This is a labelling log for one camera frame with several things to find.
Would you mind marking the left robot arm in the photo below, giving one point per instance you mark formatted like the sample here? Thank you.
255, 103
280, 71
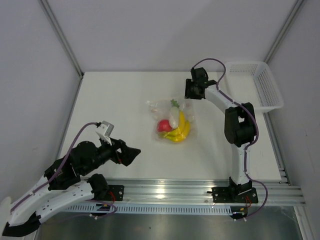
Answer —
61, 185

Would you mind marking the white radish with leaves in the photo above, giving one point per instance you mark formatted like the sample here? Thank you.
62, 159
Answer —
174, 114

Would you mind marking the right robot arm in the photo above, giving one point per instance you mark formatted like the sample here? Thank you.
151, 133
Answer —
240, 127

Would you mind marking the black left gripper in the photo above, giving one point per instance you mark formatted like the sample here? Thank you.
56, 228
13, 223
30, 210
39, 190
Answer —
128, 154

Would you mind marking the white slotted cable duct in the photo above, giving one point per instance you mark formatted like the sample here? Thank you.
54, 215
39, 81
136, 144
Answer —
157, 209

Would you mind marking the aluminium frame rail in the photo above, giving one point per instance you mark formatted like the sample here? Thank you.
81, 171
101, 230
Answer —
194, 192

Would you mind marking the clear zip top bag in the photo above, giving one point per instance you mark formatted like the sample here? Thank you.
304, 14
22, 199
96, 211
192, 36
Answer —
159, 110

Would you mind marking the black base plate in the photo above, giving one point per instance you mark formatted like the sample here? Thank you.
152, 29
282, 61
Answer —
115, 194
227, 195

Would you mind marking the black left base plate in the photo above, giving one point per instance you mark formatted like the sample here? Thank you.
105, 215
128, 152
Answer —
115, 194

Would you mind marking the red tomato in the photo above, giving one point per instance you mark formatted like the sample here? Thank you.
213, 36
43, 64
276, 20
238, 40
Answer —
163, 126

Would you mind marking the white perforated plastic basket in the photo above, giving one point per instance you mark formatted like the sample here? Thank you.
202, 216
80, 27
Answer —
253, 81

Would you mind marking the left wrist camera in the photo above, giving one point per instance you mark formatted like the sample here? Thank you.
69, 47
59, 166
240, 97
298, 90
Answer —
104, 130

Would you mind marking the yellow banana bunch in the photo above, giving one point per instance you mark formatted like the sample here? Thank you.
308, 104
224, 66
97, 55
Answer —
180, 133

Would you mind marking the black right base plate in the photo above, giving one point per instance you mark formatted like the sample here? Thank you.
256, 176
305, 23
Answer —
227, 195

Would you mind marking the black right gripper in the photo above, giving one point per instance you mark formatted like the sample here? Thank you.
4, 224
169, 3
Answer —
188, 94

